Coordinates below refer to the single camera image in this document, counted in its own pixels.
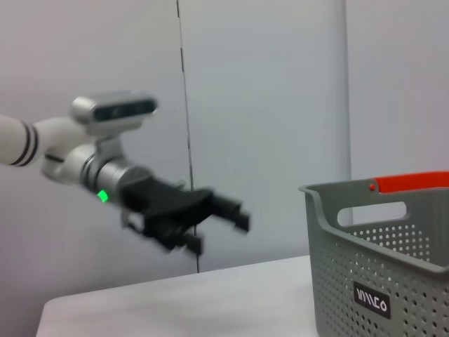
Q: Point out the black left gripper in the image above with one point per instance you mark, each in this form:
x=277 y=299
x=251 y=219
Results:
x=165 y=207

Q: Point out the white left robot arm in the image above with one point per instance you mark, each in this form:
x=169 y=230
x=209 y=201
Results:
x=52 y=135

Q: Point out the grey perforated storage basket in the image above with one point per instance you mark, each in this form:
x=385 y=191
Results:
x=333 y=281

